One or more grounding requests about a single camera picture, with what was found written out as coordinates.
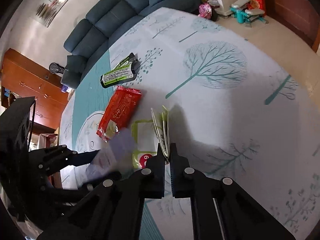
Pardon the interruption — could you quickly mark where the pale blue small carton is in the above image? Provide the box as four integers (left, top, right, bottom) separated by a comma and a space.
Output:
85, 128, 137, 181

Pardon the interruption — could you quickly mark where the red snack bag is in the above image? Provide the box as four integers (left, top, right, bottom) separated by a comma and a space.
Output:
97, 86, 142, 141

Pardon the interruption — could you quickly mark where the green white wrapper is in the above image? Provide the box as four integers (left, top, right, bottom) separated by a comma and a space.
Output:
151, 106, 170, 161

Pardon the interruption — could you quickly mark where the green white wipes packet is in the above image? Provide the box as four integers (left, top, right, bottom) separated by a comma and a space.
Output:
131, 120, 158, 170

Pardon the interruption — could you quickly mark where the black standing fan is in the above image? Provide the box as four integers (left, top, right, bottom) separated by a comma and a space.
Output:
49, 62, 65, 74

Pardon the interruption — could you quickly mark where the brown wooden cabinet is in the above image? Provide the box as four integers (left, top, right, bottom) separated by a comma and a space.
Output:
1, 49, 68, 130

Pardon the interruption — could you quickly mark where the black green snack packet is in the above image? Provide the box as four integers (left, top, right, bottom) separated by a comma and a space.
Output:
114, 53, 140, 79

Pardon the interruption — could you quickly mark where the teal fabric sofa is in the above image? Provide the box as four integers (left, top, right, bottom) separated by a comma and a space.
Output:
61, 0, 200, 89

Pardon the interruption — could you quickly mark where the teal stepper machine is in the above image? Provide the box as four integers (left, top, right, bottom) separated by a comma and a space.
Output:
230, 0, 269, 28

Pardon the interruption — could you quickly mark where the pink patterned bag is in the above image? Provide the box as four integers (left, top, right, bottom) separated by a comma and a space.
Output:
199, 3, 218, 22

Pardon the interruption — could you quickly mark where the brown wooden door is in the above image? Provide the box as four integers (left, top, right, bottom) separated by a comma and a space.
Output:
265, 0, 319, 52

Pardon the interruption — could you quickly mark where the framed wall picture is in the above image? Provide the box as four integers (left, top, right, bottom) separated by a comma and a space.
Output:
31, 0, 68, 28

